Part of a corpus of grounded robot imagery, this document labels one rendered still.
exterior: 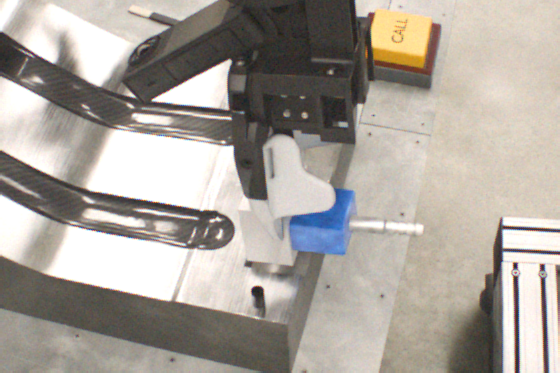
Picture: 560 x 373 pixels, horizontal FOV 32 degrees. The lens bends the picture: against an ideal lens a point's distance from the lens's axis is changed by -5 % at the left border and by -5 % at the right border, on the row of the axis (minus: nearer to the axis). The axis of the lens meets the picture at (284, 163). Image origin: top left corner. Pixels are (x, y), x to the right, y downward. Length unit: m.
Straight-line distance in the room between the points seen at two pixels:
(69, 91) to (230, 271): 0.24
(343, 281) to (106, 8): 0.44
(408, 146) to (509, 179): 1.04
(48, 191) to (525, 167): 1.33
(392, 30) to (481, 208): 0.96
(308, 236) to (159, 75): 0.17
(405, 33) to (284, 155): 0.38
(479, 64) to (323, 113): 1.57
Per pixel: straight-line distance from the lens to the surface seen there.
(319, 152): 0.88
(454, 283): 1.84
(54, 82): 0.91
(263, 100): 0.64
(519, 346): 1.53
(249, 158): 0.65
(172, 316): 0.79
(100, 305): 0.81
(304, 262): 0.79
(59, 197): 0.85
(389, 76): 1.02
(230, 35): 0.63
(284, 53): 0.64
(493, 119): 2.09
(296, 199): 0.69
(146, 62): 0.67
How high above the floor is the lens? 1.53
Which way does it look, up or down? 51 degrees down
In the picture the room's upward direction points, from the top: 2 degrees counter-clockwise
